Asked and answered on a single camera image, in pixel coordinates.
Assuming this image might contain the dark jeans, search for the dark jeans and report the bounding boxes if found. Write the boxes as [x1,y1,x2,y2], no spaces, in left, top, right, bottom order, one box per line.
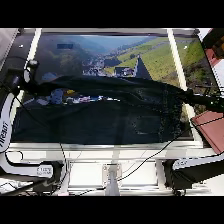
[19,74,195,145]

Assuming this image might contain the black cable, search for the black cable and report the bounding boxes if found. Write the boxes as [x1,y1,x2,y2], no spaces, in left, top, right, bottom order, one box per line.
[114,113,224,184]
[13,94,69,195]

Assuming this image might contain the silver frame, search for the silver frame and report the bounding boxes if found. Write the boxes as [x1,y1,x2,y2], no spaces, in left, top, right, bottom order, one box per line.
[0,28,224,197]

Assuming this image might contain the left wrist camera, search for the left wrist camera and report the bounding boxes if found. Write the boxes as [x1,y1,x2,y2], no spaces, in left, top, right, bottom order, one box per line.
[27,58,40,78]

